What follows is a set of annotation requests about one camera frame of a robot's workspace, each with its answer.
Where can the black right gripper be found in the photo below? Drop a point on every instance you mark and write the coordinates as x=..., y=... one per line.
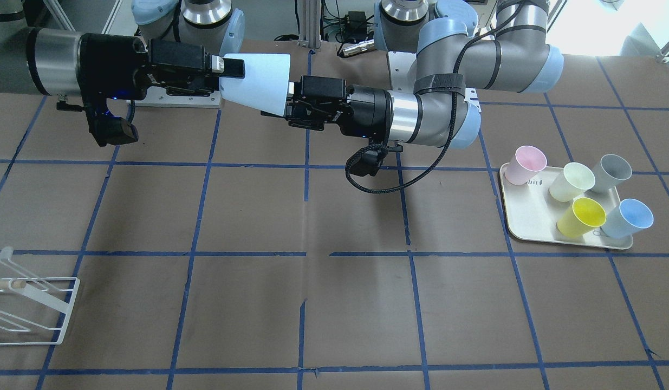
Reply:
x=108, y=64

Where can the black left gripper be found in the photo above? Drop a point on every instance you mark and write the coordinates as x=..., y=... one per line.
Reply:
x=367, y=112

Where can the light blue plastic cup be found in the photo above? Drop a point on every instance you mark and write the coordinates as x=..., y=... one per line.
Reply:
x=265, y=85

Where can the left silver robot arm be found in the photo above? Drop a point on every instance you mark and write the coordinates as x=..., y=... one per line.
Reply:
x=449, y=58

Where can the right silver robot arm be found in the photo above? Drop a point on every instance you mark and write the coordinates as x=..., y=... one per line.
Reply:
x=46, y=61

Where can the pink plastic cup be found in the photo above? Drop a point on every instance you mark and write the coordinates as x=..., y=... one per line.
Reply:
x=526, y=162

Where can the cream white plastic cup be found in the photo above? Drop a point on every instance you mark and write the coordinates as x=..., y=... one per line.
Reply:
x=573, y=181

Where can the yellow plastic cup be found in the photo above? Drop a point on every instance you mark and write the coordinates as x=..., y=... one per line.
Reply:
x=583, y=215

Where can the grey plastic cup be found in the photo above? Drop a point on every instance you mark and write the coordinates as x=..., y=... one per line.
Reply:
x=610, y=171

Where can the blue plastic cup on tray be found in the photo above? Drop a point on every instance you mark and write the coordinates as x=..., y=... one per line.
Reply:
x=629, y=217

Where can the beige plastic tray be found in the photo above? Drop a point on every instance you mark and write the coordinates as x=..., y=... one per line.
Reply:
x=531, y=214

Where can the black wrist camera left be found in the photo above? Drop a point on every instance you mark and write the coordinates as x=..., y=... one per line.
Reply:
x=367, y=161

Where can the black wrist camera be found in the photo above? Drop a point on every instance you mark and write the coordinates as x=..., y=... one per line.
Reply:
x=367, y=161
x=108, y=129

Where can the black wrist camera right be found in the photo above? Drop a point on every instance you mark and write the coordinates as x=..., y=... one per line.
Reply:
x=108, y=129

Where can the white wire cup rack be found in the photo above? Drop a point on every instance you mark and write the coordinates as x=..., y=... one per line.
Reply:
x=34, y=310

